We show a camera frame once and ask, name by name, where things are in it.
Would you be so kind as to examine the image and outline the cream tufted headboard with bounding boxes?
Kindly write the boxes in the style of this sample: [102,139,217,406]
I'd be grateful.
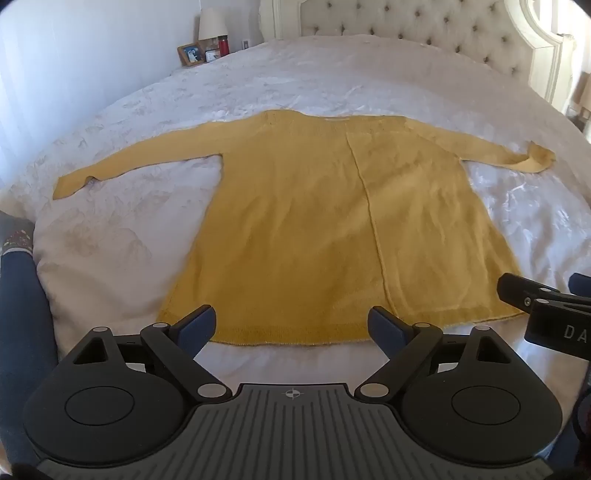
[259,0,578,114]

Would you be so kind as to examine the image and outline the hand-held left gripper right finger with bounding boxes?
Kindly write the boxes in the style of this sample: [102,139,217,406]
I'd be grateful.
[355,305,527,402]

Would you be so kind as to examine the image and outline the wooden picture frame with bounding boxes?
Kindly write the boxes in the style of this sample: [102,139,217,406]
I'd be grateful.
[177,41,206,68]

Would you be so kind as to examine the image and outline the yellow knit sweater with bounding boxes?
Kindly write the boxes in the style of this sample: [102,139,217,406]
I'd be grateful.
[53,110,557,347]

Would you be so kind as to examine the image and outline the bed with white bedspread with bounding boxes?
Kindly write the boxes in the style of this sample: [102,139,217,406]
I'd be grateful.
[0,36,591,370]

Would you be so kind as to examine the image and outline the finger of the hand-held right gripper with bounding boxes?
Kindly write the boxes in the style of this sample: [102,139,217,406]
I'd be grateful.
[497,272,562,308]

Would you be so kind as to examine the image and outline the person's dark blue clothing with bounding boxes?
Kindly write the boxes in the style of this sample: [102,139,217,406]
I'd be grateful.
[0,211,58,464]

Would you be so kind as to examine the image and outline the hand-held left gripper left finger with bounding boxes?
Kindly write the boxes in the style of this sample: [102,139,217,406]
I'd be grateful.
[65,304,234,402]

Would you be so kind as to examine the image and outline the white table lamp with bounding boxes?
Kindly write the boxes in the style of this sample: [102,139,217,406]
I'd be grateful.
[198,8,227,43]

